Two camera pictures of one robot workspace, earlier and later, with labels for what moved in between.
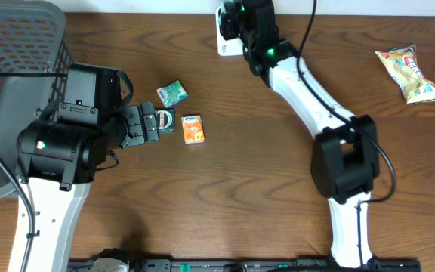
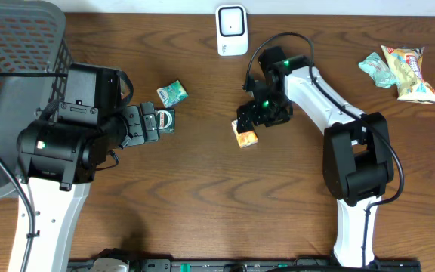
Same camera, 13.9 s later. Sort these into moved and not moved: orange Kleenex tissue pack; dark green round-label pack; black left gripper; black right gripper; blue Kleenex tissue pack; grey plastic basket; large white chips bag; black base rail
Moved: black right gripper; large white chips bag; orange Kleenex tissue pack
Not moved: black left gripper; grey plastic basket; blue Kleenex tissue pack; black base rail; dark green round-label pack
